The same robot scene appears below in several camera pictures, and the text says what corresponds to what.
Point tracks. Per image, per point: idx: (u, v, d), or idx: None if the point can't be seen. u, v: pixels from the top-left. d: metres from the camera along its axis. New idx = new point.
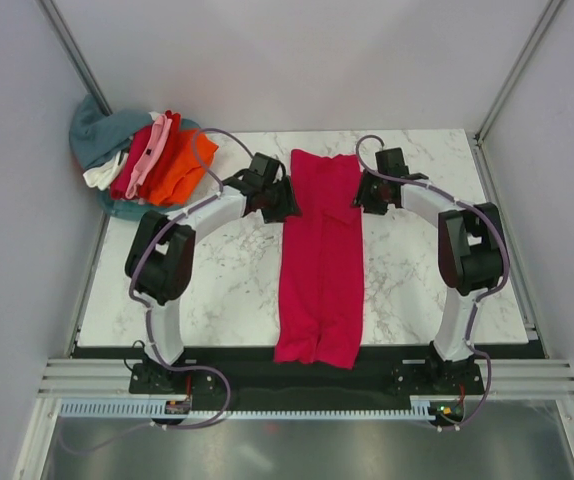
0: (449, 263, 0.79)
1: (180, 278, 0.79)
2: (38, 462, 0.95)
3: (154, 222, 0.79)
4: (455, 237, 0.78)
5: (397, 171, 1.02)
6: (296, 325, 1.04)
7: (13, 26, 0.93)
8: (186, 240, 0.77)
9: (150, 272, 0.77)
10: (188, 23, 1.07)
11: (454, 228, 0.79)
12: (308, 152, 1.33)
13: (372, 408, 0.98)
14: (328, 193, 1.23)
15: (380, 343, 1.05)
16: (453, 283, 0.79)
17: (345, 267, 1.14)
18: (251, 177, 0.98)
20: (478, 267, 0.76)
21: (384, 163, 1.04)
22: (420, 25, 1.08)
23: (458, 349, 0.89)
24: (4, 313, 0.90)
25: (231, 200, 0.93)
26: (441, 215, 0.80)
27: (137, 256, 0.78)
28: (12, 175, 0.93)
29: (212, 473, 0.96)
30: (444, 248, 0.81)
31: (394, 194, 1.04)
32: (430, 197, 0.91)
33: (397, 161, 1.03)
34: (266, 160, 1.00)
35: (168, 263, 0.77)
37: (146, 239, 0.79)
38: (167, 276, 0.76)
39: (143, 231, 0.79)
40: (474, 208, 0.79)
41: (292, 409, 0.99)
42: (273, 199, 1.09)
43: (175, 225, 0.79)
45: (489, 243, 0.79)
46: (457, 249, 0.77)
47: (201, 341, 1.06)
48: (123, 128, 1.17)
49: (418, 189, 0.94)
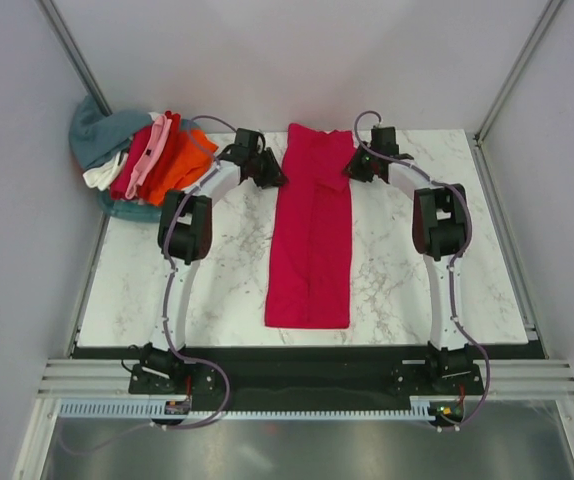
0: (421, 232, 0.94)
1: (205, 240, 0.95)
2: (38, 462, 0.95)
3: (177, 196, 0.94)
4: (426, 210, 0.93)
5: (389, 147, 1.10)
6: (284, 286, 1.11)
7: (13, 25, 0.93)
8: (206, 206, 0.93)
9: (181, 239, 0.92)
10: (188, 23, 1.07)
11: (426, 202, 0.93)
12: (305, 126, 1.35)
13: (372, 408, 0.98)
14: (321, 165, 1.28)
15: (379, 343, 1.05)
16: (423, 249, 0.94)
17: (334, 234, 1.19)
18: (238, 149, 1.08)
20: (443, 236, 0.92)
21: (377, 139, 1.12)
22: (420, 25, 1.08)
23: (451, 334, 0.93)
24: (4, 313, 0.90)
25: (227, 170, 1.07)
26: (416, 191, 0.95)
27: (166, 228, 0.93)
28: (12, 175, 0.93)
29: (212, 472, 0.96)
30: (417, 220, 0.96)
31: (383, 170, 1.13)
32: (412, 176, 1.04)
33: (390, 138, 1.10)
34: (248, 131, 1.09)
35: (195, 229, 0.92)
37: (172, 212, 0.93)
38: (196, 239, 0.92)
39: (167, 206, 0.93)
40: (452, 189, 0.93)
41: (292, 409, 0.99)
42: (260, 167, 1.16)
43: (193, 198, 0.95)
45: (455, 218, 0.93)
46: (428, 221, 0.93)
47: (201, 340, 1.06)
48: (123, 128, 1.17)
49: (402, 167, 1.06)
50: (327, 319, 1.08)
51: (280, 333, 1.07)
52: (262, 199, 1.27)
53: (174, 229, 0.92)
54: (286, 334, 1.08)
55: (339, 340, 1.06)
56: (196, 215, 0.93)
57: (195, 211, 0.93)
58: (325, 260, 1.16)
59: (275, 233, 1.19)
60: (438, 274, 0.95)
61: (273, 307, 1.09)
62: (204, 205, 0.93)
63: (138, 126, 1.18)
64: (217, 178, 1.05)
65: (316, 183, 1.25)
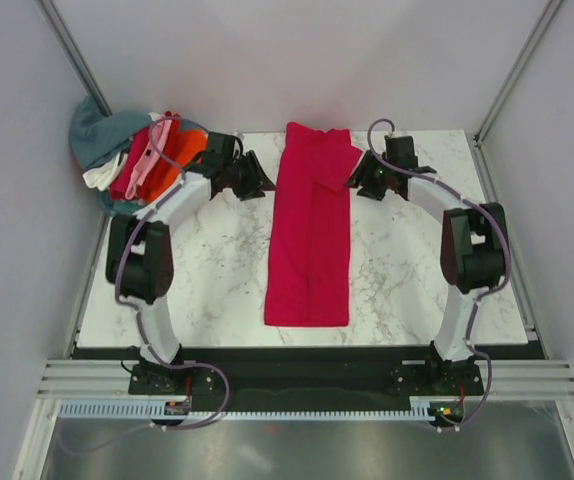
0: (452, 260, 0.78)
1: (164, 273, 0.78)
2: (38, 463, 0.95)
3: (124, 222, 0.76)
4: (456, 234, 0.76)
5: (407, 160, 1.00)
6: (283, 284, 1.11)
7: (12, 25, 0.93)
8: (162, 235, 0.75)
9: (134, 274, 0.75)
10: (188, 23, 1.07)
11: (459, 225, 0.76)
12: (302, 124, 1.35)
13: (373, 409, 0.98)
14: (319, 164, 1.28)
15: (380, 343, 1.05)
16: (454, 280, 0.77)
17: (332, 233, 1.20)
18: (210, 156, 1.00)
20: (479, 265, 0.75)
21: (393, 150, 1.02)
22: (420, 26, 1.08)
23: (459, 349, 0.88)
24: (3, 313, 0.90)
25: (196, 186, 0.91)
26: (445, 213, 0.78)
27: (115, 262, 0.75)
28: (11, 174, 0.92)
29: (212, 473, 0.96)
30: (445, 245, 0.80)
31: (401, 184, 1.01)
32: (437, 192, 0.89)
33: (407, 150, 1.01)
34: (222, 137, 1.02)
35: (150, 261, 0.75)
37: (122, 243, 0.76)
38: (154, 274, 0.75)
39: (115, 235, 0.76)
40: (479, 207, 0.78)
41: (292, 409, 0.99)
42: (237, 176, 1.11)
43: (146, 224, 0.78)
45: (491, 243, 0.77)
46: (459, 246, 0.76)
47: (201, 341, 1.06)
48: (124, 128, 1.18)
49: (423, 182, 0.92)
50: (326, 317, 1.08)
51: (280, 333, 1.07)
52: (262, 199, 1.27)
53: (124, 263, 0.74)
54: (285, 334, 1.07)
55: (339, 341, 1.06)
56: (149, 245, 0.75)
57: (148, 241, 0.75)
58: (323, 259, 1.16)
59: (273, 231, 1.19)
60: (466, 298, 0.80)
61: (273, 306, 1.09)
62: (158, 232, 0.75)
63: (138, 127, 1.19)
64: (182, 194, 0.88)
65: (313, 182, 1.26)
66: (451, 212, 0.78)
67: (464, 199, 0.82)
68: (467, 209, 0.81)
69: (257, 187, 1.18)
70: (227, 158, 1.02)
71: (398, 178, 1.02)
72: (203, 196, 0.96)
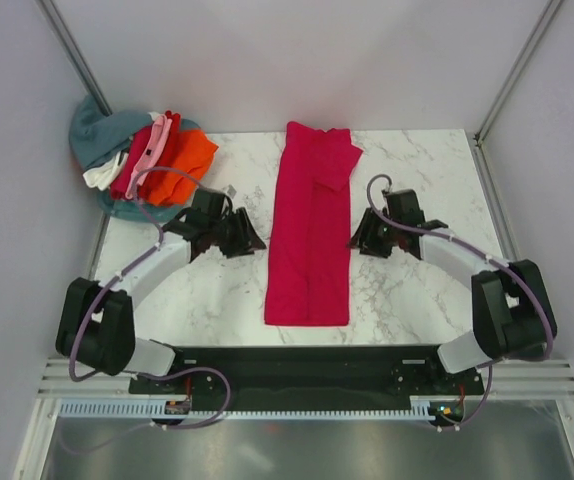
0: (489, 332, 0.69)
1: (122, 347, 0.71)
2: (38, 462, 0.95)
3: (82, 291, 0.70)
4: (492, 304, 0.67)
5: (412, 216, 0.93)
6: (283, 284, 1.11)
7: (13, 25, 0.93)
8: (120, 308, 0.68)
9: (87, 348, 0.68)
10: (188, 22, 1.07)
11: (492, 292, 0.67)
12: (303, 124, 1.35)
13: (373, 408, 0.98)
14: (320, 164, 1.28)
15: (380, 343, 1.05)
16: (495, 352, 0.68)
17: (333, 232, 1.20)
18: (196, 215, 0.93)
20: (522, 334, 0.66)
21: (396, 207, 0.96)
22: (420, 25, 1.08)
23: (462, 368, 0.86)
24: (4, 312, 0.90)
25: (173, 248, 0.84)
26: (475, 280, 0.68)
27: (69, 333, 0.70)
28: (12, 174, 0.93)
29: (212, 472, 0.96)
30: (477, 313, 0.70)
31: (410, 243, 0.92)
32: (456, 251, 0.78)
33: (411, 206, 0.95)
34: (209, 193, 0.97)
35: (105, 334, 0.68)
37: (77, 313, 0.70)
38: (106, 350, 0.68)
39: (71, 304, 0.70)
40: (507, 269, 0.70)
41: (292, 409, 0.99)
42: (225, 234, 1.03)
43: (107, 293, 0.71)
45: (529, 307, 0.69)
46: (498, 317, 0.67)
47: (201, 341, 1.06)
48: (124, 128, 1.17)
49: (437, 240, 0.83)
50: (326, 317, 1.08)
51: (280, 333, 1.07)
52: (262, 199, 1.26)
53: (79, 335, 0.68)
54: (286, 334, 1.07)
55: (339, 340, 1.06)
56: (107, 318, 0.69)
57: (106, 312, 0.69)
58: (323, 258, 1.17)
59: (273, 231, 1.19)
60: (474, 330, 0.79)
61: (273, 305, 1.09)
62: (117, 304, 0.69)
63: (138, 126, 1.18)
64: (156, 258, 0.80)
65: (314, 182, 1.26)
66: (481, 276, 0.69)
67: (490, 258, 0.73)
68: (495, 271, 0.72)
69: (245, 247, 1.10)
70: (212, 217, 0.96)
71: (408, 237, 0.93)
72: (183, 260, 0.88)
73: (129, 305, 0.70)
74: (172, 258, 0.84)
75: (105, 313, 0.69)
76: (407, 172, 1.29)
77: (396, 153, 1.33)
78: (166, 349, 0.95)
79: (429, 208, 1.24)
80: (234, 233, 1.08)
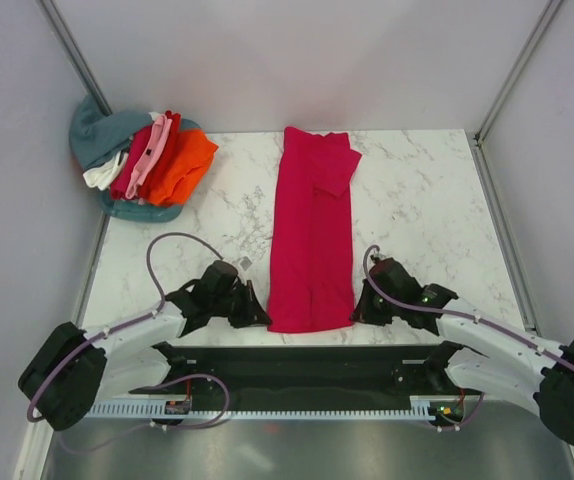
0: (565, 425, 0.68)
1: (78, 405, 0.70)
2: (38, 463, 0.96)
3: (65, 338, 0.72)
4: (566, 403, 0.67)
5: (407, 287, 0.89)
6: (287, 291, 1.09)
7: (13, 25, 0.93)
8: (92, 367, 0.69)
9: (46, 396, 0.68)
10: (189, 23, 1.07)
11: (564, 392, 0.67)
12: (301, 130, 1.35)
13: (372, 408, 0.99)
14: (320, 169, 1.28)
15: (380, 343, 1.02)
16: None
17: (335, 238, 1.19)
18: (202, 290, 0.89)
20: None
21: (389, 284, 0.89)
22: (421, 25, 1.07)
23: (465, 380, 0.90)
24: (5, 311, 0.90)
25: (168, 320, 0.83)
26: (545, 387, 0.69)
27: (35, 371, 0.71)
28: (12, 174, 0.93)
29: (212, 472, 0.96)
30: (551, 413, 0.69)
31: (424, 322, 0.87)
32: (482, 334, 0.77)
33: (403, 277, 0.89)
34: (219, 270, 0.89)
35: (67, 385, 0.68)
37: (50, 357, 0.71)
38: (64, 403, 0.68)
39: (51, 346, 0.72)
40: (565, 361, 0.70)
41: (292, 409, 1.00)
42: (230, 307, 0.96)
43: (83, 350, 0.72)
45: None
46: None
47: (201, 341, 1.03)
48: (124, 128, 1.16)
49: (458, 321, 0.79)
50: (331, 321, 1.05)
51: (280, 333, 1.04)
52: (262, 199, 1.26)
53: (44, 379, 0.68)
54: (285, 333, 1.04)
55: (339, 340, 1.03)
56: (75, 372, 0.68)
57: (77, 366, 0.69)
58: (326, 264, 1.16)
59: (275, 238, 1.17)
60: (512, 383, 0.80)
61: (277, 312, 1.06)
62: (91, 364, 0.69)
63: (138, 126, 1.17)
64: (149, 326, 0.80)
65: (314, 187, 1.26)
66: (548, 380, 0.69)
67: (544, 351, 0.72)
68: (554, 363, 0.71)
69: (250, 320, 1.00)
70: (218, 294, 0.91)
71: (419, 315, 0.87)
72: (172, 335, 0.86)
73: (101, 368, 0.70)
74: (163, 330, 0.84)
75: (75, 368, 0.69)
76: (407, 173, 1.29)
77: (396, 153, 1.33)
78: (159, 361, 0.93)
79: (429, 207, 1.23)
80: (238, 306, 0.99)
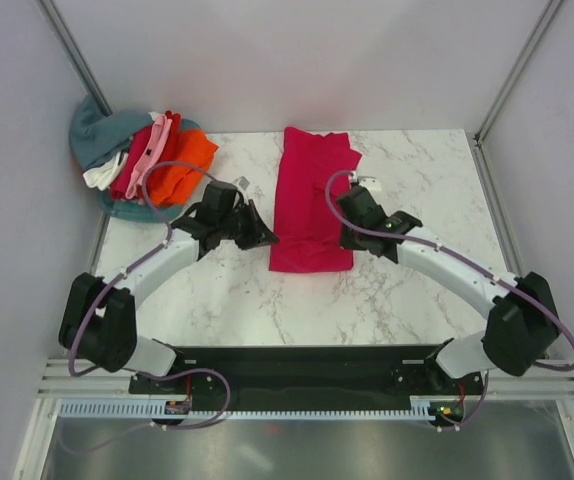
0: (505, 354, 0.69)
1: (123, 345, 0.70)
2: (38, 462, 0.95)
3: (86, 287, 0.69)
4: (511, 333, 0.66)
5: (372, 217, 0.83)
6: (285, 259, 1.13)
7: (13, 26, 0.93)
8: (123, 306, 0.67)
9: (90, 345, 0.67)
10: (188, 22, 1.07)
11: (512, 324, 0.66)
12: (301, 130, 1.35)
13: (372, 408, 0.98)
14: (319, 169, 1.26)
15: (380, 343, 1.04)
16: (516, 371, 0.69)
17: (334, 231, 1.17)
18: (206, 213, 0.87)
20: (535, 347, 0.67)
21: (354, 212, 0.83)
22: (420, 24, 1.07)
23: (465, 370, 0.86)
24: (4, 312, 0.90)
25: (181, 246, 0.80)
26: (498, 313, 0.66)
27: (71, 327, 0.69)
28: (12, 174, 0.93)
29: (212, 472, 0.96)
30: (495, 339, 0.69)
31: (384, 246, 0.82)
32: (443, 261, 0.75)
33: (368, 204, 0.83)
34: (219, 188, 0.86)
35: (107, 330, 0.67)
37: (80, 307, 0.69)
38: (109, 348, 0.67)
39: (76, 298, 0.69)
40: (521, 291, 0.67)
41: (292, 410, 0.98)
42: (237, 226, 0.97)
43: (110, 292, 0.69)
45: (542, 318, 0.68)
46: (518, 345, 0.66)
47: (202, 341, 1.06)
48: (124, 128, 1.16)
49: (419, 248, 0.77)
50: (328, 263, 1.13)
51: (280, 333, 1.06)
52: (262, 199, 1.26)
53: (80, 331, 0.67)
54: (286, 334, 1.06)
55: (340, 341, 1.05)
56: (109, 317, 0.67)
57: (109, 310, 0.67)
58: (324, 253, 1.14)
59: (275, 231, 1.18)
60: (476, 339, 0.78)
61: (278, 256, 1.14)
62: (121, 303, 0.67)
63: (138, 126, 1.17)
64: (161, 257, 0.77)
65: (314, 187, 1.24)
66: (500, 307, 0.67)
67: (499, 280, 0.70)
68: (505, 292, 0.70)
69: (258, 239, 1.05)
70: (224, 213, 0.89)
71: (380, 241, 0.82)
72: (191, 257, 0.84)
73: (133, 305, 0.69)
74: (179, 257, 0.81)
75: (106, 310, 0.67)
76: (407, 173, 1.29)
77: (396, 153, 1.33)
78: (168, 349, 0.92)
79: (429, 207, 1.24)
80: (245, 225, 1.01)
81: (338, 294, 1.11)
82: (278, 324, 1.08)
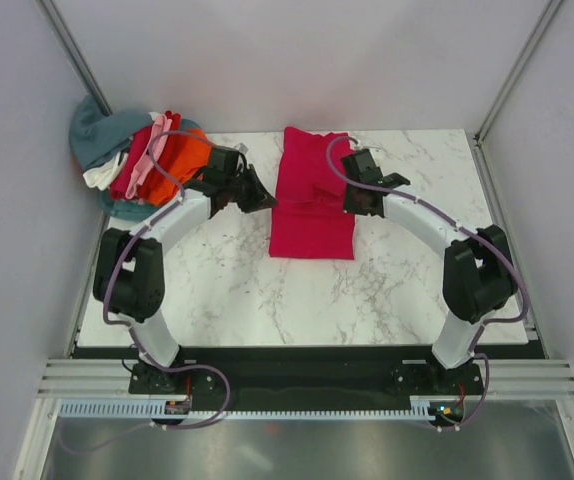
0: (456, 293, 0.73)
1: (153, 293, 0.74)
2: (38, 462, 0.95)
3: (116, 239, 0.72)
4: (461, 273, 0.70)
5: (371, 175, 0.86)
6: (288, 246, 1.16)
7: (13, 26, 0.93)
8: (152, 252, 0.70)
9: (122, 293, 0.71)
10: (189, 22, 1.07)
11: (462, 263, 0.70)
12: (301, 130, 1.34)
13: (373, 408, 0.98)
14: (317, 168, 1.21)
15: (380, 343, 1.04)
16: (463, 312, 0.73)
17: (334, 227, 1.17)
18: (213, 174, 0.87)
20: (487, 292, 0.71)
21: (352, 169, 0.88)
22: (421, 24, 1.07)
23: (462, 357, 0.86)
24: (4, 312, 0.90)
25: (195, 204, 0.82)
26: (450, 251, 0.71)
27: (104, 278, 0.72)
28: (12, 174, 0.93)
29: (212, 472, 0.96)
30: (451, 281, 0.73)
31: (373, 201, 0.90)
32: (419, 212, 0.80)
33: (367, 164, 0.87)
34: (224, 150, 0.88)
35: (138, 277, 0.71)
37: (111, 259, 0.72)
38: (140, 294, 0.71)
39: (106, 251, 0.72)
40: (479, 237, 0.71)
41: (292, 409, 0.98)
42: (241, 190, 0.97)
43: (139, 240, 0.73)
45: (499, 268, 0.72)
46: (468, 285, 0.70)
47: (201, 342, 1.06)
48: (124, 128, 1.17)
49: (401, 200, 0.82)
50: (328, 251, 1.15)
51: (280, 333, 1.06)
52: None
53: (112, 280, 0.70)
54: (286, 334, 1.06)
55: (339, 341, 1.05)
56: (140, 264, 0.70)
57: (139, 257, 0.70)
58: (324, 245, 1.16)
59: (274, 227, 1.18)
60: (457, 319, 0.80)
61: (278, 240, 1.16)
62: (150, 250, 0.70)
63: (138, 126, 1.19)
64: (179, 212, 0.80)
65: (313, 187, 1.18)
66: (454, 248, 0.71)
67: (461, 227, 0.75)
68: (466, 238, 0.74)
69: (261, 200, 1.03)
70: (230, 175, 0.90)
71: (370, 195, 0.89)
72: (203, 215, 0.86)
73: (160, 252, 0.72)
74: (193, 214, 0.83)
75: (137, 259, 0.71)
76: (407, 172, 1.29)
77: (396, 153, 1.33)
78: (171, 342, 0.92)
79: None
80: (248, 189, 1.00)
81: (338, 295, 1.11)
82: (278, 324, 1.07)
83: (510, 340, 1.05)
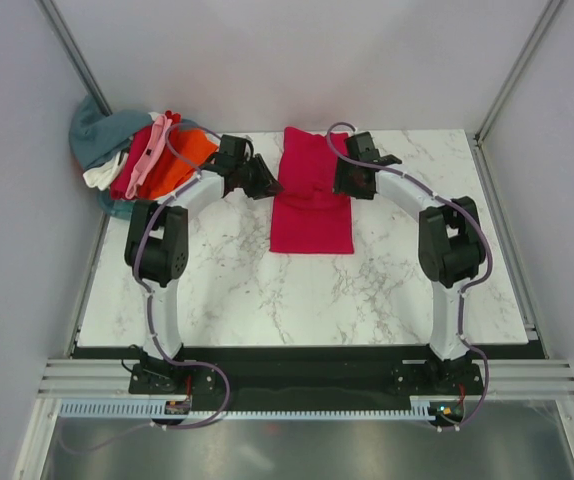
0: (430, 258, 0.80)
1: (180, 257, 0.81)
2: (38, 463, 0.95)
3: (147, 208, 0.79)
4: (433, 234, 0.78)
5: (369, 154, 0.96)
6: (288, 241, 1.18)
7: (14, 26, 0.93)
8: (181, 218, 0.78)
9: (151, 256, 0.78)
10: (189, 22, 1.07)
11: (433, 225, 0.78)
12: (301, 130, 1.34)
13: (374, 408, 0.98)
14: (317, 169, 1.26)
15: (380, 343, 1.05)
16: (435, 275, 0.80)
17: (333, 226, 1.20)
18: (223, 158, 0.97)
20: (456, 256, 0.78)
21: (353, 148, 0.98)
22: (421, 24, 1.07)
23: (455, 346, 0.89)
24: (4, 312, 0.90)
25: (210, 182, 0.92)
26: (422, 214, 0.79)
27: (135, 243, 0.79)
28: (12, 174, 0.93)
29: (212, 473, 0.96)
30: (424, 245, 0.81)
31: (368, 178, 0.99)
32: (406, 186, 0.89)
33: (367, 144, 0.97)
34: (233, 139, 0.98)
35: (166, 242, 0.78)
37: (141, 227, 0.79)
38: (169, 257, 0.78)
39: (137, 218, 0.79)
40: (452, 203, 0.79)
41: (292, 409, 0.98)
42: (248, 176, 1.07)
43: (167, 208, 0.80)
45: (468, 236, 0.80)
46: (437, 246, 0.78)
47: (200, 341, 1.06)
48: (124, 128, 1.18)
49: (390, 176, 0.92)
50: (327, 247, 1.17)
51: (280, 333, 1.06)
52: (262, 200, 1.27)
53: (142, 245, 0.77)
54: (286, 334, 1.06)
55: (340, 340, 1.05)
56: (168, 229, 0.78)
57: (168, 223, 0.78)
58: (324, 241, 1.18)
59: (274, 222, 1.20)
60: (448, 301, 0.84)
61: (278, 237, 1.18)
62: (178, 216, 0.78)
63: (138, 127, 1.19)
64: (197, 188, 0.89)
65: (314, 187, 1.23)
66: (426, 212, 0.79)
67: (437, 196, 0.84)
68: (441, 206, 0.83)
69: (266, 187, 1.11)
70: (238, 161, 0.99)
71: (365, 172, 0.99)
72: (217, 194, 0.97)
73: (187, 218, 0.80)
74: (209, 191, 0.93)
75: (166, 225, 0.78)
76: None
77: (396, 153, 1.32)
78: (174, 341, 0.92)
79: None
80: (255, 175, 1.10)
81: (338, 295, 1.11)
82: (278, 324, 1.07)
83: (510, 340, 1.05)
